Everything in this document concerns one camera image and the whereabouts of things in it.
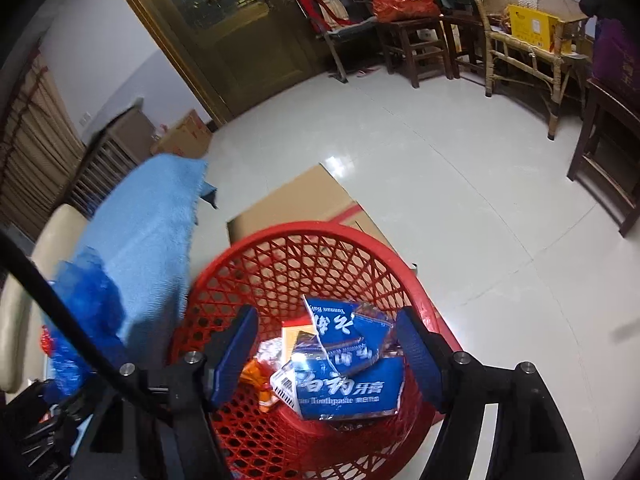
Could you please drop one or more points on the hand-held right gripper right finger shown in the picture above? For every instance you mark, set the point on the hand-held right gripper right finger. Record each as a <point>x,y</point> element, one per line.
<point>421,357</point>

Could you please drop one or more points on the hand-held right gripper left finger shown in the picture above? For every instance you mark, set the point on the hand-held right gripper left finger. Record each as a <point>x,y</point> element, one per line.
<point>234,357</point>

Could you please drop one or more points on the orange snack wrapper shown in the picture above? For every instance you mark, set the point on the orange snack wrapper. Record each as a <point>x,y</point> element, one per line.
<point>254,377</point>

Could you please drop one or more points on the orange white box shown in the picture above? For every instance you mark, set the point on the orange white box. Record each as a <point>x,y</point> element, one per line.
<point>291,336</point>

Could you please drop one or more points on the blue toothpaste box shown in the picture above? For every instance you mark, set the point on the blue toothpaste box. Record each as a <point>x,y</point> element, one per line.
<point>345,385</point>

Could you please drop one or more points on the red plastic basket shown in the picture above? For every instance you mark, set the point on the red plastic basket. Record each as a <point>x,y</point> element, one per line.
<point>300,270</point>

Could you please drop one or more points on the blue plastic bag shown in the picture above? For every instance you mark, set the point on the blue plastic bag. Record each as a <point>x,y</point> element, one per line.
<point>87,310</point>

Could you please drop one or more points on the blue tablecloth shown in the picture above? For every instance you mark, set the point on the blue tablecloth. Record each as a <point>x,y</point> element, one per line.
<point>145,240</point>

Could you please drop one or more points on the flat cardboard sheet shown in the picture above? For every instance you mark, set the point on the flat cardboard sheet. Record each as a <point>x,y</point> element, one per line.
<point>300,202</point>

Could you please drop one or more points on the cardboard box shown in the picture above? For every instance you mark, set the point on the cardboard box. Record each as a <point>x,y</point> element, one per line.
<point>184,136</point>

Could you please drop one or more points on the grey wooden crib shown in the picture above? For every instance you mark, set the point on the grey wooden crib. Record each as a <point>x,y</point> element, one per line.
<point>111,156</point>

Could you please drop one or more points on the dark wooden table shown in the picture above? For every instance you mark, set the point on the dark wooden table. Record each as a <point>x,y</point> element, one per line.
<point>607,140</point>

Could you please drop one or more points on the pink slippers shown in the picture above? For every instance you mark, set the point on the pink slippers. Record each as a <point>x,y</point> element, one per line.
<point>367,71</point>

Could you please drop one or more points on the brown curtain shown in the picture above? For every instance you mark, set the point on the brown curtain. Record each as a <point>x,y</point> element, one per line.
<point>30,130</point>

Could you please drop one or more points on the dark wooden stool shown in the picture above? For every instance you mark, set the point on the dark wooden stool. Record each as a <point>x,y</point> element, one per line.
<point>415,42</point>

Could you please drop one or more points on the bamboo chair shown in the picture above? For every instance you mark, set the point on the bamboo chair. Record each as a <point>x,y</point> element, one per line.
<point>527,55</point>

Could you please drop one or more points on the wooden door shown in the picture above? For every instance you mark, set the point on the wooden door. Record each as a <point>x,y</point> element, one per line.
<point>220,25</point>

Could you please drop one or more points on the yellow box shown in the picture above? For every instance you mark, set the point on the yellow box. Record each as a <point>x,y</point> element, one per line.
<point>536,29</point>

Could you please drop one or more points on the chair with red towel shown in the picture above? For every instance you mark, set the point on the chair with red towel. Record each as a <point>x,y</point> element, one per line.
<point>332,12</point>

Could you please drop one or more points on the purple bag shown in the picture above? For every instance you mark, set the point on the purple bag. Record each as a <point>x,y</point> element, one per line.
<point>616,57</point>

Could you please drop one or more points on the white wall outlet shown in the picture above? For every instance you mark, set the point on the white wall outlet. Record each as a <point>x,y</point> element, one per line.
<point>84,120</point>

